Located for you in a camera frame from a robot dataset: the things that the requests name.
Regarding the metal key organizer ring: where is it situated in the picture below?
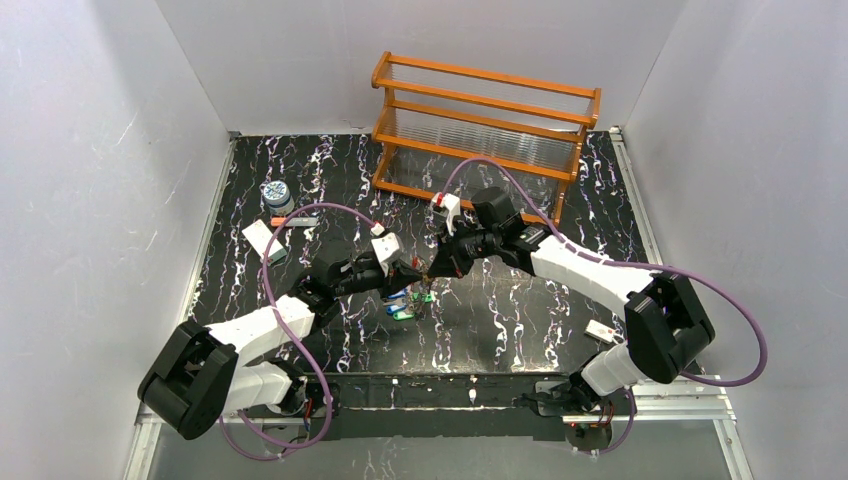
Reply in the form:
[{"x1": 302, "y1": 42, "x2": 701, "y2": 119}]
[{"x1": 390, "y1": 254, "x2": 435, "y2": 313}]

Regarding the blue tag key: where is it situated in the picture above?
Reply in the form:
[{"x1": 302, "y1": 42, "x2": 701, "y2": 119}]
[{"x1": 385, "y1": 302, "x2": 407, "y2": 315}]

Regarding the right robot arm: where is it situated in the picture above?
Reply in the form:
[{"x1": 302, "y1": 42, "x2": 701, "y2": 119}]
[{"x1": 427, "y1": 187, "x2": 715, "y2": 409}]

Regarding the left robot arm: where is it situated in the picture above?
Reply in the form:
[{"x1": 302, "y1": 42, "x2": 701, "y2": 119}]
[{"x1": 137, "y1": 253, "x2": 424, "y2": 440}]

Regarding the orange grey marker pen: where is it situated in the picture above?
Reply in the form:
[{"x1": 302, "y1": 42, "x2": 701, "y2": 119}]
[{"x1": 270, "y1": 217, "x2": 319, "y2": 228}]

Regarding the orange wooden shelf rack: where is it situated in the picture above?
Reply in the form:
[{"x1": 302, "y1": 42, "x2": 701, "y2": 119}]
[{"x1": 370, "y1": 51, "x2": 602, "y2": 223}]

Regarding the white card box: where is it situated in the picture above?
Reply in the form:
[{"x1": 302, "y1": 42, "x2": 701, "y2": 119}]
[{"x1": 241, "y1": 220, "x2": 288, "y2": 265}]

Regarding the blue white round jar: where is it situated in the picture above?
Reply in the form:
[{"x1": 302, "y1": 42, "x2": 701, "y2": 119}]
[{"x1": 261, "y1": 180, "x2": 294, "y2": 217}]

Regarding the small white box right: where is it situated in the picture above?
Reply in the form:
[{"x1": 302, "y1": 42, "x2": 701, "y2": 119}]
[{"x1": 584, "y1": 320, "x2": 617, "y2": 344}]

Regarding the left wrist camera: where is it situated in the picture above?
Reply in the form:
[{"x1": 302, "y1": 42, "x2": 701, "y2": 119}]
[{"x1": 370, "y1": 222, "x2": 403, "y2": 277}]

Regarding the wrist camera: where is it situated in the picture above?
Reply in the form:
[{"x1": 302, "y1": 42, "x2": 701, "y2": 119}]
[
  {"x1": 370, "y1": 222, "x2": 403, "y2": 277},
  {"x1": 430, "y1": 193, "x2": 461, "y2": 236}
]

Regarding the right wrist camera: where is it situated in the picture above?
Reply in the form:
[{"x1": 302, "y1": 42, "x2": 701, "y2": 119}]
[{"x1": 430, "y1": 193, "x2": 461, "y2": 236}]

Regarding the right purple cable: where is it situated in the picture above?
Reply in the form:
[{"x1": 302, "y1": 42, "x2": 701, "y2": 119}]
[{"x1": 430, "y1": 156, "x2": 770, "y2": 458}]

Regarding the purple cable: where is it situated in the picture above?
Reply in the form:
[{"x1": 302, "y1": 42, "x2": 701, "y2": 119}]
[
  {"x1": 430, "y1": 156, "x2": 770, "y2": 458},
  {"x1": 218, "y1": 202, "x2": 386, "y2": 462}
]

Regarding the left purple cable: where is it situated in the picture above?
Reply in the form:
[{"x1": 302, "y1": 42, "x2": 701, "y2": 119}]
[{"x1": 218, "y1": 202, "x2": 386, "y2": 462}]

